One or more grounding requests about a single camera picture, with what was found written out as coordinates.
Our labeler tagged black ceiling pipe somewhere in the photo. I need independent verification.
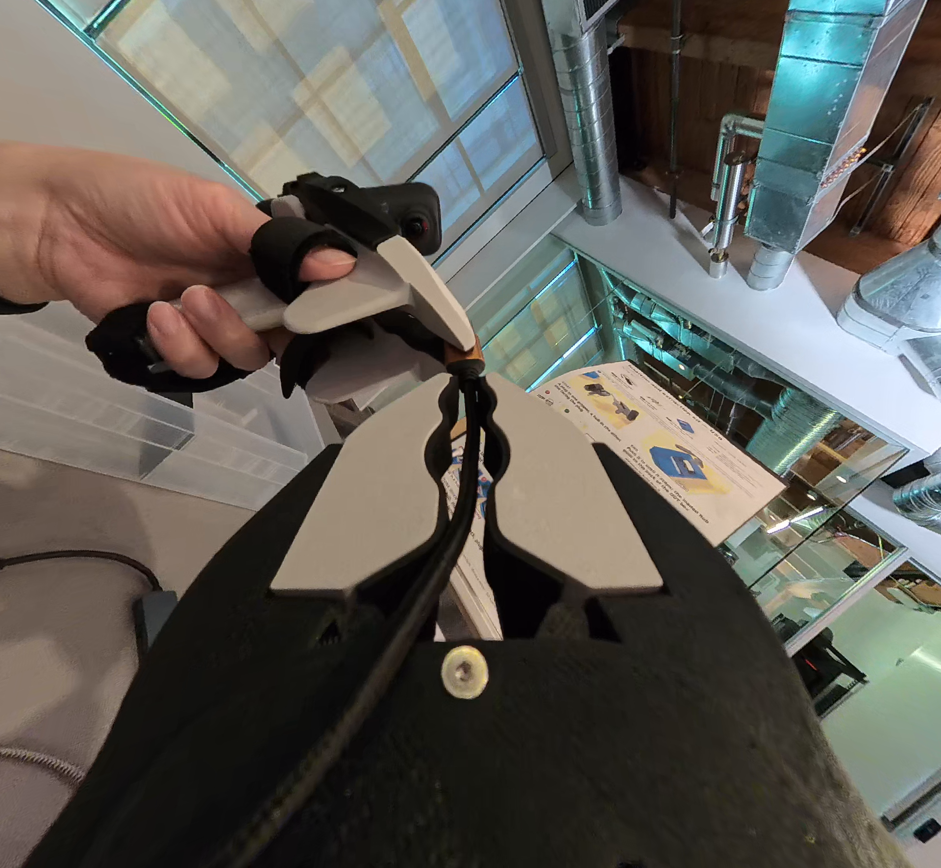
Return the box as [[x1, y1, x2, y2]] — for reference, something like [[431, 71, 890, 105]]
[[664, 0, 686, 220]]

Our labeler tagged wide round metal duct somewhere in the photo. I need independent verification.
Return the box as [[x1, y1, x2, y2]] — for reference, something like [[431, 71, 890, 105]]
[[837, 227, 941, 398]]

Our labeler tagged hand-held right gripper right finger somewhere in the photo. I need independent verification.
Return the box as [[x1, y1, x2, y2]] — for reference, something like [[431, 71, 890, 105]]
[[479, 372, 666, 597]]

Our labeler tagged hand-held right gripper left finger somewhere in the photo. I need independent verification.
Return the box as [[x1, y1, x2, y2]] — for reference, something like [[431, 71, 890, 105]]
[[269, 372, 453, 595]]

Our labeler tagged round spiral metal duct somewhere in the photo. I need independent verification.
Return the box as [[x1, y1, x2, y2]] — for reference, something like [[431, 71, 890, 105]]
[[550, 15, 626, 225]]

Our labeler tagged person's left hand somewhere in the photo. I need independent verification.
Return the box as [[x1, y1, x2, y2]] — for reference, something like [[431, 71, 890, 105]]
[[0, 142, 361, 380]]

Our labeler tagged green tinted glass pane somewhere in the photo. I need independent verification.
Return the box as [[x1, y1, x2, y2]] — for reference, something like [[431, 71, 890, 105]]
[[470, 239, 615, 393]]

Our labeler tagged dark grey usb hub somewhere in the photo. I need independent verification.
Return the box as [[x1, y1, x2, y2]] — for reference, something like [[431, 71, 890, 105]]
[[134, 591, 179, 657]]

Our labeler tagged rectangular metal duct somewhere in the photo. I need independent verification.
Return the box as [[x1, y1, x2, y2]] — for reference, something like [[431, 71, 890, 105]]
[[743, 0, 941, 253]]

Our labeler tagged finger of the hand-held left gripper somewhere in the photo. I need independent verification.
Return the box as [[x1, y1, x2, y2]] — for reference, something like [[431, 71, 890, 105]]
[[305, 352, 453, 407], [376, 234, 477, 353]]

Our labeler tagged printed instruction sheet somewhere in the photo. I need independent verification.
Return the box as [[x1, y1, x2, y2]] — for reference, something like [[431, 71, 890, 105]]
[[440, 359, 789, 643]]

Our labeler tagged black cable orange plug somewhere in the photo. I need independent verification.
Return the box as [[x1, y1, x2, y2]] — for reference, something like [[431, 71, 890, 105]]
[[213, 337, 488, 868]]

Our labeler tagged clear plastic box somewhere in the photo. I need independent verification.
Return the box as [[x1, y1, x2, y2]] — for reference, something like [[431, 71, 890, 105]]
[[0, 317, 311, 510]]

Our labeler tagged large mullioned glass window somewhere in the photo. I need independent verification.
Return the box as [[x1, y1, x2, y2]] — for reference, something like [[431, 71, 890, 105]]
[[0, 0, 551, 268]]

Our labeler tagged black hub cable grey plug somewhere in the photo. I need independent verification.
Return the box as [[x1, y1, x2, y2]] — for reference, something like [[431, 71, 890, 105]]
[[0, 550, 163, 597]]

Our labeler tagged silver bent pipe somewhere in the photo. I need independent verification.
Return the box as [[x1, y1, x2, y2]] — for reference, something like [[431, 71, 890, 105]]
[[707, 113, 767, 279]]

